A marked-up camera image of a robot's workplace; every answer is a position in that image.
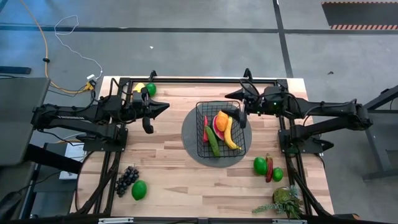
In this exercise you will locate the black metal rig frame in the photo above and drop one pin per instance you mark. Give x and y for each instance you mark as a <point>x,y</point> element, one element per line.
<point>202,81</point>

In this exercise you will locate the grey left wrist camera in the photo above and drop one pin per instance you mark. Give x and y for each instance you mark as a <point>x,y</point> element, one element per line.
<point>137,99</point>

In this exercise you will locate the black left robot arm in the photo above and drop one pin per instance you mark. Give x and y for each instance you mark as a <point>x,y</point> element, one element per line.
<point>77,110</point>

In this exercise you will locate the yellow toy banana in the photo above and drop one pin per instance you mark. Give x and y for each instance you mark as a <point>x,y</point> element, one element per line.
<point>228,133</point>

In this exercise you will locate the white power adapter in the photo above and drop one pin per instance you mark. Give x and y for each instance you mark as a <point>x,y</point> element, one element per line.
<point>91,77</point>

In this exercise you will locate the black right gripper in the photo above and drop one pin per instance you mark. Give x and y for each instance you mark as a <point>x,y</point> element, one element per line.
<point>253,99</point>

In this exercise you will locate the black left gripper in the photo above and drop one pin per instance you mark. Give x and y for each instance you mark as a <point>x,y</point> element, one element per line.
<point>143,112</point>

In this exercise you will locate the black hanging left wrist bracket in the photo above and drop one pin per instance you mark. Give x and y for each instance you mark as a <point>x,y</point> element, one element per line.
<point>148,126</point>

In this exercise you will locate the grey side desk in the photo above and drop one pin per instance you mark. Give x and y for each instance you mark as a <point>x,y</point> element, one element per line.
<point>21,118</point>

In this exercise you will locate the green toy cucumber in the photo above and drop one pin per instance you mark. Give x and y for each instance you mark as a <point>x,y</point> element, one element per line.
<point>213,141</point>

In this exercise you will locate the red toy pepper piece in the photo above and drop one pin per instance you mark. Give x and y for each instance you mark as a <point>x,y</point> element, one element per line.
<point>205,130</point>

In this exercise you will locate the grey round woven placemat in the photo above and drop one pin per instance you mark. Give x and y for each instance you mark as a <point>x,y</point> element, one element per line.
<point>189,143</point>

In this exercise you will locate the black hanging right wrist bracket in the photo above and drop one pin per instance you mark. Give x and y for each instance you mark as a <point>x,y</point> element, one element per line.
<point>243,119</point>

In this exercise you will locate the red toy chili pepper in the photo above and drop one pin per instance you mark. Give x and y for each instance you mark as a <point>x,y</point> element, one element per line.
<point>269,169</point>

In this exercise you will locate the black desk stand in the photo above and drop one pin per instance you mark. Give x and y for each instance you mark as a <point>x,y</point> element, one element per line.
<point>376,155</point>

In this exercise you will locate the black hanging wrist bracket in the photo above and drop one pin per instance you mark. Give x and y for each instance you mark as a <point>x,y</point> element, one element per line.
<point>148,126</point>
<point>243,119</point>

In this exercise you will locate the large green toy lime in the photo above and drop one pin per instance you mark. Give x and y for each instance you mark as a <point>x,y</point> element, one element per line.
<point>260,165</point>
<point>139,190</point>

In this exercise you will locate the silver metal bracket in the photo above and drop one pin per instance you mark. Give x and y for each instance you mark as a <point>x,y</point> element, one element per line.
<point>115,220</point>
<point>289,221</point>

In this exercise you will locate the orange yellow toy mango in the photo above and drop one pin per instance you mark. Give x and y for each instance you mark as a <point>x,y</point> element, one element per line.
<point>221,121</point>

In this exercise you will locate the yellow toy lemon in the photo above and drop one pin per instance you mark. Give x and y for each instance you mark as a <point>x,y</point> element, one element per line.
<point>138,87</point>

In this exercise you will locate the dark purple toy grapes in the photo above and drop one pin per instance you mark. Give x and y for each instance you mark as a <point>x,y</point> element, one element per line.
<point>127,179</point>

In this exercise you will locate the black hazard striped floor mat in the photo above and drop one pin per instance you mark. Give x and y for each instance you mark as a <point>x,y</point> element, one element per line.
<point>357,14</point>

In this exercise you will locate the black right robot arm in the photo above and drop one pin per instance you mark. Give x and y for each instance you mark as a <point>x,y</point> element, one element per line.
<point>326,109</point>

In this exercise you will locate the black floor strip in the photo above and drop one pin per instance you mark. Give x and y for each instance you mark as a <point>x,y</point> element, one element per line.
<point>15,70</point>

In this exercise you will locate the potted succulent plant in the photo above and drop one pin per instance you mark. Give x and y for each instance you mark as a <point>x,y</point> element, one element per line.
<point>281,196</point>

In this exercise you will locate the toy watermelon slice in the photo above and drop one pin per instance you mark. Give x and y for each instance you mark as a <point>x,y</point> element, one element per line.
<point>216,132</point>

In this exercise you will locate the small green toy lime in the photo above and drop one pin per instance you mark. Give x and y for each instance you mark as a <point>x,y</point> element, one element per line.
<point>277,174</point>
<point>151,89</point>

